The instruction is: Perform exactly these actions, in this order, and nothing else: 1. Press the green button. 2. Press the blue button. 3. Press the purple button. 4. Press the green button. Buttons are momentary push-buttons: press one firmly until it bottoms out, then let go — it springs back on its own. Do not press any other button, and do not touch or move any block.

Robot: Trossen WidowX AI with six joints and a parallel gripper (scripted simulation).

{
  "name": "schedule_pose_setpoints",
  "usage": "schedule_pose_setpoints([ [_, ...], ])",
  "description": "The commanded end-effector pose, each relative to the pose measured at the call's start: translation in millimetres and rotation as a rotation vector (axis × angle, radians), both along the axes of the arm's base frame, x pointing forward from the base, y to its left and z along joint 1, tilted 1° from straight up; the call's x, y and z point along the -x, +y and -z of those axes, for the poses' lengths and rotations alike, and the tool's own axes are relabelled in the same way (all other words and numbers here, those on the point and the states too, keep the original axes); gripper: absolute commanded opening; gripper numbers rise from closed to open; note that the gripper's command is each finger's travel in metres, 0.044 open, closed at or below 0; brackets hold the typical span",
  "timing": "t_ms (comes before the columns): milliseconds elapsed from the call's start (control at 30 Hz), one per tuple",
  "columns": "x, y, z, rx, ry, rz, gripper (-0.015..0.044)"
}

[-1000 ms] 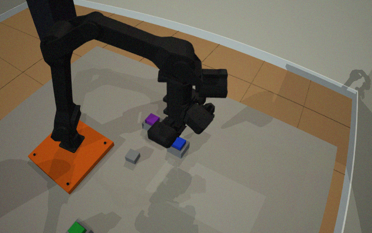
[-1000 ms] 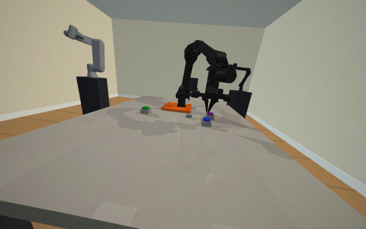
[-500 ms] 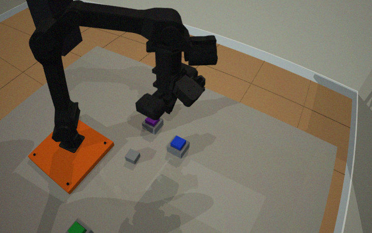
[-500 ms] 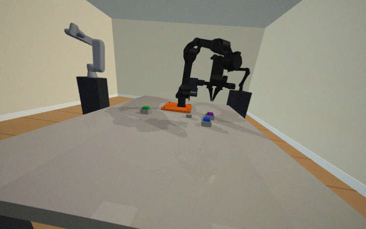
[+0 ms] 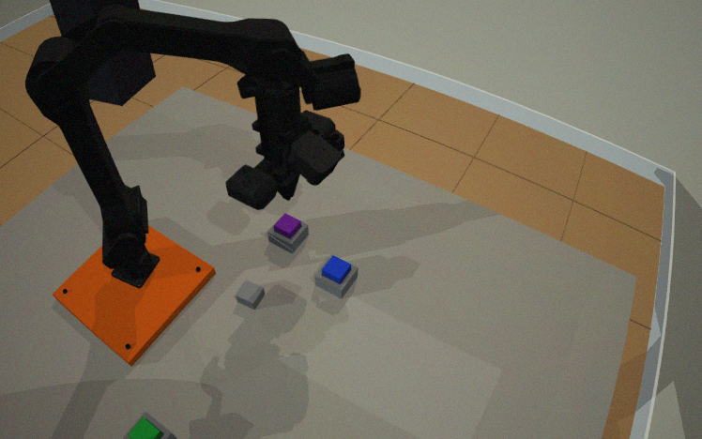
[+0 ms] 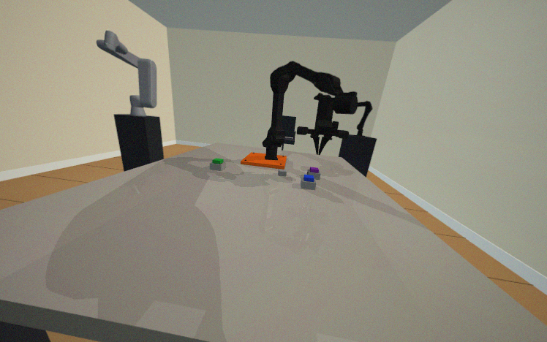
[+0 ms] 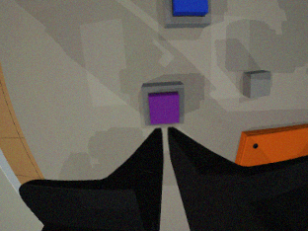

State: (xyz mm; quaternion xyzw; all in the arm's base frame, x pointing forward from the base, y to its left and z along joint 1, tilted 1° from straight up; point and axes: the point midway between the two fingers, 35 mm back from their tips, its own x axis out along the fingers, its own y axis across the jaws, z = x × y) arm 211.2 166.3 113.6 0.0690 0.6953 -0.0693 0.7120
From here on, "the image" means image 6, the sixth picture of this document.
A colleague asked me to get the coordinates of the blue button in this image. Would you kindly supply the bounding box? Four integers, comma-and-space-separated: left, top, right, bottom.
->
301, 175, 316, 190

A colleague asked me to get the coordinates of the purple button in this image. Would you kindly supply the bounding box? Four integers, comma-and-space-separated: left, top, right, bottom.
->
307, 167, 320, 180

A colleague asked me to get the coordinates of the green button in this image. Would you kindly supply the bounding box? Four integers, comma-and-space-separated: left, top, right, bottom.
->
210, 158, 226, 171

